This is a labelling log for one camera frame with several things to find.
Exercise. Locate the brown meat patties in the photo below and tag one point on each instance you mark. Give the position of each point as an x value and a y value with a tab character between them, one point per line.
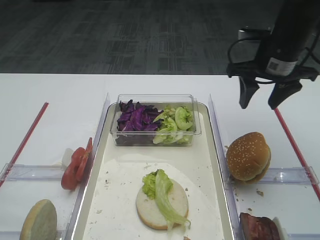
258	228

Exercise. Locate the white metal tray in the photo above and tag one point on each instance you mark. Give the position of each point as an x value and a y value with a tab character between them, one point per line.
109	208

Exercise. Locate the clear rail by sesame bun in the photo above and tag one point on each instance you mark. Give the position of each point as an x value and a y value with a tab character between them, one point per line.
289	176

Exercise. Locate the white patty pusher block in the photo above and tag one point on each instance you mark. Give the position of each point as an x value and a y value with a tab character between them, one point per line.
281	230

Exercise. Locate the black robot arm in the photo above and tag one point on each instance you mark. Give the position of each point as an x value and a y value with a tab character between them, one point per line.
294	25

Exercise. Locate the left long clear divider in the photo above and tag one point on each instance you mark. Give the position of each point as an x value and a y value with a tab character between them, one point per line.
90	166

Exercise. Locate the right red plastic strip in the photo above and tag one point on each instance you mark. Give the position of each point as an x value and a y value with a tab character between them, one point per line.
298	153

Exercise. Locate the red tomato slices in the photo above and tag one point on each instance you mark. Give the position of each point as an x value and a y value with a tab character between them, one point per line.
74	173

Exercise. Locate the sesame burger bun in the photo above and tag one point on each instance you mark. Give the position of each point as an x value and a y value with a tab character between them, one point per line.
248	158

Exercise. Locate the long clear divider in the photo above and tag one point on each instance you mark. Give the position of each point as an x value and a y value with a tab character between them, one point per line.
90	166
236	230

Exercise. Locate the purple cabbage pieces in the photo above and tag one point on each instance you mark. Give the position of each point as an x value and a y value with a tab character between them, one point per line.
138	117

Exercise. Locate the green lettuce pile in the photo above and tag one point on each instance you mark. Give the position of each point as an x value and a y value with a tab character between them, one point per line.
176	122

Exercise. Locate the bun bottom on tray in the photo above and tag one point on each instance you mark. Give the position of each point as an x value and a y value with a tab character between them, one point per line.
149	212

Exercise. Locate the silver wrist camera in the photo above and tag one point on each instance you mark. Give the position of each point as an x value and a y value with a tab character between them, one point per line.
253	34

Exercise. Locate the red plastic strip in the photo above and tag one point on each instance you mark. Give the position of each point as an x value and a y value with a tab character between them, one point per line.
21	146
298	153

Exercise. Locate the right long clear divider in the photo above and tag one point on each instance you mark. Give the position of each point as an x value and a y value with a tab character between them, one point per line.
236	230

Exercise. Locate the white tomato pusher block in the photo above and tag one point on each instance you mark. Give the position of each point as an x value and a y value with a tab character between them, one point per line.
66	158

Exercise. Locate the green lettuce leaf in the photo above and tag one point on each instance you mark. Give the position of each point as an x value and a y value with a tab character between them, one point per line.
156	185

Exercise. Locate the clear plastic salad container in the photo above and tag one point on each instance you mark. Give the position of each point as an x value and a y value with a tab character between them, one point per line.
160	101

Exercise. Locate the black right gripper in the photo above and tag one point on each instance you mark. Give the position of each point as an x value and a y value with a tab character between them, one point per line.
285	75

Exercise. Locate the standing bun slice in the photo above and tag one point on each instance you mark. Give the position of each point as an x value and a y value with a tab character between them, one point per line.
41	222

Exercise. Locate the clear rail by tomato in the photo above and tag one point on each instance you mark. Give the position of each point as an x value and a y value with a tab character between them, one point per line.
21	172

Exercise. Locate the left red plastic strip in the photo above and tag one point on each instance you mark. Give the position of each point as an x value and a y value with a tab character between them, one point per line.
21	146

